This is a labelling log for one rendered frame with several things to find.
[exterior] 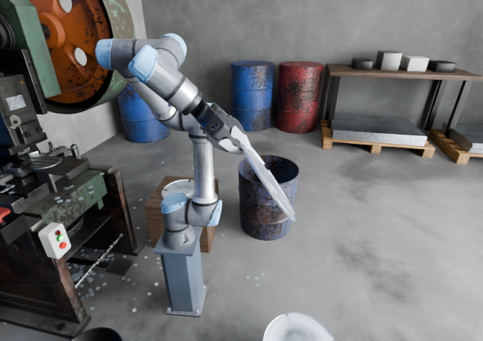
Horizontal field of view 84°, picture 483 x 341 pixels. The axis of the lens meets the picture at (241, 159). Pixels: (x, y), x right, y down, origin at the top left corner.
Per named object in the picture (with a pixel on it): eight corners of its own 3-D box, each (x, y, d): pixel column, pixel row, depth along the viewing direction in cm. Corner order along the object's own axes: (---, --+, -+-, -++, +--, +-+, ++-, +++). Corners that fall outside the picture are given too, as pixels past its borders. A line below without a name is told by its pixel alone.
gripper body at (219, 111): (229, 114, 77) (197, 85, 71) (236, 124, 69) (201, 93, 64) (211, 134, 78) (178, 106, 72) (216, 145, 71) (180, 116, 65)
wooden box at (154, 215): (220, 216, 214) (218, 178, 198) (209, 252, 180) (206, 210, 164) (171, 213, 218) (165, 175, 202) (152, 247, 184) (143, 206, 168)
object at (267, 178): (287, 199, 98) (289, 198, 97) (302, 240, 69) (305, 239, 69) (241, 134, 93) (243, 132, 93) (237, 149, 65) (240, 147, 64)
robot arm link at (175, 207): (168, 213, 131) (164, 189, 125) (195, 214, 130) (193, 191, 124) (159, 229, 120) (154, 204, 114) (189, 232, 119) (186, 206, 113)
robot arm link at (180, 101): (187, 80, 61) (164, 106, 63) (202, 93, 64) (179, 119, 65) (185, 75, 68) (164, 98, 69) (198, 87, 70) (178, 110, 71)
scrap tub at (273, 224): (294, 209, 222) (300, 157, 200) (292, 247, 185) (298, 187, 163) (244, 203, 229) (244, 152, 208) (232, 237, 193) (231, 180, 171)
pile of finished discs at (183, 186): (209, 181, 195) (209, 180, 194) (199, 205, 169) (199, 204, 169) (170, 178, 198) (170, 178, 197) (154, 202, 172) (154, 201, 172)
